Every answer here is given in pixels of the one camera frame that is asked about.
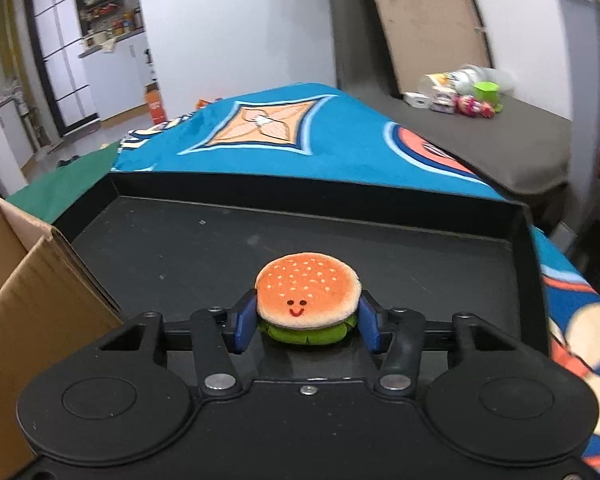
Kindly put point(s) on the plush hamburger toy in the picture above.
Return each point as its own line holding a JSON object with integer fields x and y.
{"x": 307, "y": 299}

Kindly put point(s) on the blue patterned blanket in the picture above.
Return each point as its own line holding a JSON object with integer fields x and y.
{"x": 316, "y": 131}

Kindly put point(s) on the brown framed board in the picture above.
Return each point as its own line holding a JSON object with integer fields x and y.
{"x": 432, "y": 36}

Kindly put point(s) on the white kitchen cabinet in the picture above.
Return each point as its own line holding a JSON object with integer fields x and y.
{"x": 118, "y": 79}

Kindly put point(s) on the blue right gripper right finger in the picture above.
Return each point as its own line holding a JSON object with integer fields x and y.
{"x": 368, "y": 322}

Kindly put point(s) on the grey bench cushion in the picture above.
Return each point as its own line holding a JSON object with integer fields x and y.
{"x": 523, "y": 149}

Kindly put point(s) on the orange carton box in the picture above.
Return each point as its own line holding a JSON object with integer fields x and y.
{"x": 154, "y": 103}

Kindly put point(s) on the green plastic cup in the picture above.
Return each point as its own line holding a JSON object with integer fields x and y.
{"x": 489, "y": 92}

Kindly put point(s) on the white plastic bottle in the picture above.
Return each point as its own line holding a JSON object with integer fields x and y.
{"x": 462, "y": 81}

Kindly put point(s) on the brown cardboard box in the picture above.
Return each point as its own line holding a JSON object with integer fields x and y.
{"x": 50, "y": 306}

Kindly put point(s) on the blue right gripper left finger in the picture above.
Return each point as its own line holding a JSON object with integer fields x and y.
{"x": 245, "y": 322}

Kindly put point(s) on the green cloth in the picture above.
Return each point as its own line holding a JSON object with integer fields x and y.
{"x": 52, "y": 194}

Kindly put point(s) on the black framed glass door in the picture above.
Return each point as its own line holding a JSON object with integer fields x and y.
{"x": 56, "y": 41}

